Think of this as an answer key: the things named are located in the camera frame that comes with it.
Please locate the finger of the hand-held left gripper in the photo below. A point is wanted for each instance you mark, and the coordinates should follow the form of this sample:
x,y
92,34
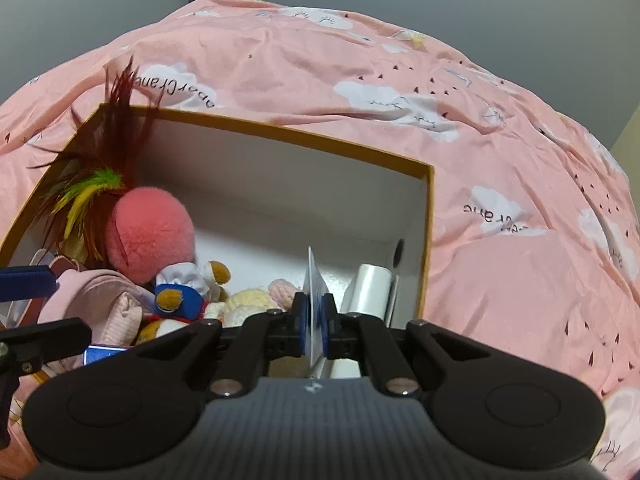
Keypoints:
x,y
27,284
50,340

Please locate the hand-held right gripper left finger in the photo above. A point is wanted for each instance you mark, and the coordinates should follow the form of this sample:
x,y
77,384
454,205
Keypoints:
x,y
299,325

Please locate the red green feather toy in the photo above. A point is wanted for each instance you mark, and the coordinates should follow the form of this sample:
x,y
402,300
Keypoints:
x,y
95,185

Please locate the cream crochet bunny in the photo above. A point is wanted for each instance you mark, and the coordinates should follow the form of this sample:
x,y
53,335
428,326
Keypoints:
x,y
245,305

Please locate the white card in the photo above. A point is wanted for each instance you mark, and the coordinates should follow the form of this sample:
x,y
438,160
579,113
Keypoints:
x,y
315,310

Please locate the pink fluffy ball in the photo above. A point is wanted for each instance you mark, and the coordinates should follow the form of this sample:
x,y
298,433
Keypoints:
x,y
150,235

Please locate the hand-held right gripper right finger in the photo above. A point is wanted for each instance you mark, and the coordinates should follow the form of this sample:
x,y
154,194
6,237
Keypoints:
x,y
330,327

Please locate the orange cardboard box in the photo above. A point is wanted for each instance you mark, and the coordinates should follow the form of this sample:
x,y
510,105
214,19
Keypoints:
x,y
300,185

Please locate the pink printed blanket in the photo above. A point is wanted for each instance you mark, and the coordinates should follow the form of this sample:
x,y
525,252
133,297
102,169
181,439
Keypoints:
x,y
350,85

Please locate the white plastic bottle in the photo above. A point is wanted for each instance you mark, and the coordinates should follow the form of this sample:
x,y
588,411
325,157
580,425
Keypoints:
x,y
370,290

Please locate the sailor plush dog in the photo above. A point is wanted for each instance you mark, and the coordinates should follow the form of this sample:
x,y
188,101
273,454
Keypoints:
x,y
175,280

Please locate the blue card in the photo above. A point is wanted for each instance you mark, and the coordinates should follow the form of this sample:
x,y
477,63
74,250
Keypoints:
x,y
102,355

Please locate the pink cap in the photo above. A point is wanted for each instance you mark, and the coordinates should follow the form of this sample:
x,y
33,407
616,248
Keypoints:
x,y
95,300

